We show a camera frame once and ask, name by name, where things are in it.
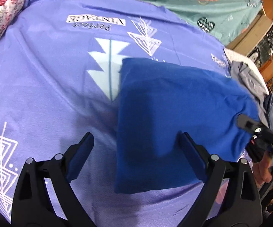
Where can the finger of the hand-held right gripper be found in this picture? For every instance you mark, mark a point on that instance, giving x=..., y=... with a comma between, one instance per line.
x=246, y=123

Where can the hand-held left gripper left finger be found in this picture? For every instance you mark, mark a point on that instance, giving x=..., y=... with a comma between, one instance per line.
x=79, y=157

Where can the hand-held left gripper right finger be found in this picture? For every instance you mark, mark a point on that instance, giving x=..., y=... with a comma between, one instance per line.
x=193, y=155

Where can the blue and red pants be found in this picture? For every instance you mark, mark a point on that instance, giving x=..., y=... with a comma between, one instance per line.
x=162, y=111

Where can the person's right hand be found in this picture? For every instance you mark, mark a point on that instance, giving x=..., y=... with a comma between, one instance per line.
x=261, y=170

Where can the pile of grey clothes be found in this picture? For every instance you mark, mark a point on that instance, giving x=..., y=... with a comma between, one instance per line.
x=250, y=80

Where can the white cloth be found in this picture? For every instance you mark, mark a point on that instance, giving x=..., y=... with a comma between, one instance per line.
x=235, y=55

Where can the purple printed bedsheet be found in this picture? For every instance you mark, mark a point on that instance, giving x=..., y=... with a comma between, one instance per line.
x=44, y=87

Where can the wooden cabinet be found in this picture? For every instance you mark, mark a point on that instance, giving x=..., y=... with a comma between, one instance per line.
x=268, y=28

